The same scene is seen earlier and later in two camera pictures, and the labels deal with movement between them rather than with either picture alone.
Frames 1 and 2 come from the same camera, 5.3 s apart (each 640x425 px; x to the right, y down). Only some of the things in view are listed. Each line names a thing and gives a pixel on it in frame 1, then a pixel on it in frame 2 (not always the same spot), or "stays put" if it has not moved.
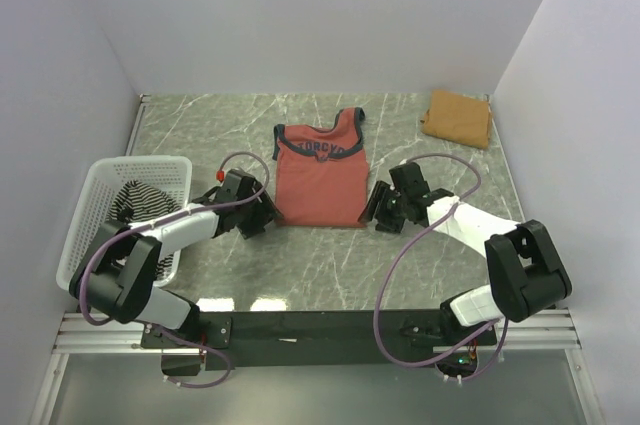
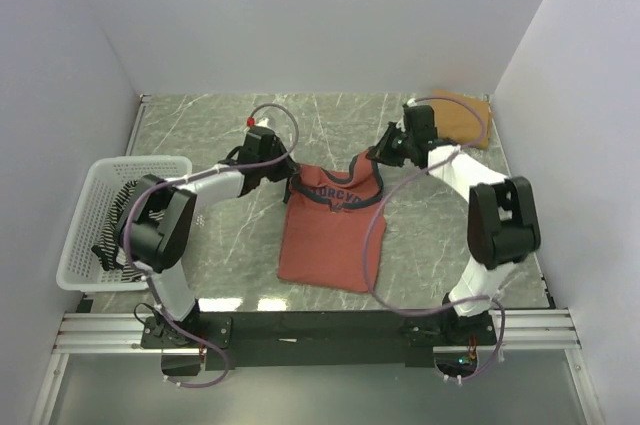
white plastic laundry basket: (173, 175) stays put
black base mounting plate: (318, 339) stays put
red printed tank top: (321, 173) → (326, 226)
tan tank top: (460, 118) stays put
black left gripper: (266, 211) → (289, 168)
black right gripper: (386, 223) → (381, 152)
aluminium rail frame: (554, 333) stays put
